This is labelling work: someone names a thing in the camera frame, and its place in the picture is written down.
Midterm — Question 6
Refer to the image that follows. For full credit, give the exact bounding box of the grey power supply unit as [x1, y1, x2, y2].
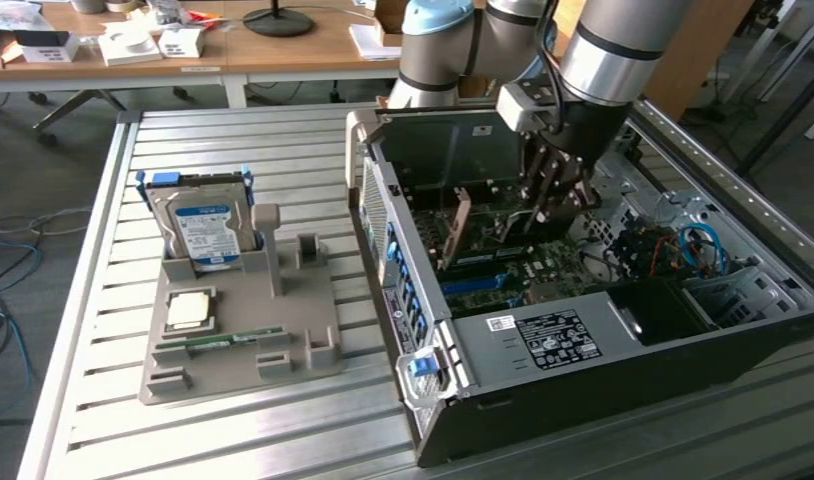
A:
[446, 292, 644, 397]

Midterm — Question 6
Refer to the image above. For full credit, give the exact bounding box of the brown cardboard box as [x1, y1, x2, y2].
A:
[373, 0, 410, 35]

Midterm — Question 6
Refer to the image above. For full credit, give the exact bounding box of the installed RAM stick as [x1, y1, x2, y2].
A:
[454, 244, 537, 269]

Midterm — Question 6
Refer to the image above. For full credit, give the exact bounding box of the blue floor cable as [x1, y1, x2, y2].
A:
[0, 219, 47, 429]

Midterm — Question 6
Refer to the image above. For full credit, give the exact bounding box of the green RAM stick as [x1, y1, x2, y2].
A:
[154, 326, 286, 352]

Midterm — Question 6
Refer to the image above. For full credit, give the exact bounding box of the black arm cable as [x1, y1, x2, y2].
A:
[537, 0, 573, 137]

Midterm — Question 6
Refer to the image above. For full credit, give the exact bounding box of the wooden desk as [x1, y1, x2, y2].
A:
[0, 0, 593, 109]

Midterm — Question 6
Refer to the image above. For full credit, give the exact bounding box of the black lamp base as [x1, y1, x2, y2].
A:
[241, 0, 317, 39]

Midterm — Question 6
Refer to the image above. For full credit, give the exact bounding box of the white box with tape roll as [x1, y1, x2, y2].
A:
[96, 25, 165, 67]

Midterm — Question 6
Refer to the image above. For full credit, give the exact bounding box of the blue wire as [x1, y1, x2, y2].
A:
[676, 223, 730, 277]

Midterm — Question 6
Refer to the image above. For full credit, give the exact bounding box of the CPU chip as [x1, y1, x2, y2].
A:
[165, 293, 215, 332]

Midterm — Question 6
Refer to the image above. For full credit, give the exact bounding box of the clear plastic bag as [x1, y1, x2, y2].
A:
[0, 0, 54, 36]

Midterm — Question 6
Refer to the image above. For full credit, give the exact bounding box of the black open PC case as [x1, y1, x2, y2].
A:
[345, 91, 814, 469]

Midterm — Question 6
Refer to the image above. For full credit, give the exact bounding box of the silver disk bay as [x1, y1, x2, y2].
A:
[681, 265, 804, 329]

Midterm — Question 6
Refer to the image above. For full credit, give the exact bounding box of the white box with black insert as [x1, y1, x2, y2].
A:
[12, 29, 83, 65]

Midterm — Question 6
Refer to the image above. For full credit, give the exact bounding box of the low-profile graphics card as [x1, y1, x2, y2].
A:
[438, 185, 549, 273]

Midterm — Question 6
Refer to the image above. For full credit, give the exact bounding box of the blue expansion slot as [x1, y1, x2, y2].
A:
[442, 272, 510, 297]

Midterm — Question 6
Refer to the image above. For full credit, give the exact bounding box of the small white labelled box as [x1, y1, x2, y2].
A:
[157, 27, 207, 60]

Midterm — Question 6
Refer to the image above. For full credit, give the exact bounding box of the hard disk with blue bracket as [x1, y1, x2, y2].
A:
[133, 168, 258, 275]

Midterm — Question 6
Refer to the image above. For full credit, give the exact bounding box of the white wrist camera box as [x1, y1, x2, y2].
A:
[495, 79, 557, 133]

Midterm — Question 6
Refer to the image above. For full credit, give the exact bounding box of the beige parts rack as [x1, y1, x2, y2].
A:
[137, 202, 347, 407]

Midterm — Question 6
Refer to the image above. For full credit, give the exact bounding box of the black plastic fan shroud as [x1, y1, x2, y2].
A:
[605, 278, 721, 347]

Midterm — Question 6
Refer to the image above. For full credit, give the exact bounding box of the green motherboard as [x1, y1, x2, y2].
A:
[410, 182, 617, 321]

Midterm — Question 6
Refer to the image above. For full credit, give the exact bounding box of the white paper stack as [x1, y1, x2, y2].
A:
[347, 23, 405, 62]

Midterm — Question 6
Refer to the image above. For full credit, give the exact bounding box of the grey caster leg frame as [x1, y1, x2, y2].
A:
[31, 88, 130, 147]

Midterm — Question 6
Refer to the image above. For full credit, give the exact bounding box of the grey floor cable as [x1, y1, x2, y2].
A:
[0, 207, 92, 240]

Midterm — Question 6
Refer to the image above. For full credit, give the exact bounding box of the blue case latch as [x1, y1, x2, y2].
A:
[409, 351, 443, 378]

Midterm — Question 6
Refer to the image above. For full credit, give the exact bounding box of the red wire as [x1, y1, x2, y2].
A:
[650, 233, 682, 279]

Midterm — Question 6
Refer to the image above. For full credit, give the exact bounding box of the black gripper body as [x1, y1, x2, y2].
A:
[543, 92, 634, 170]

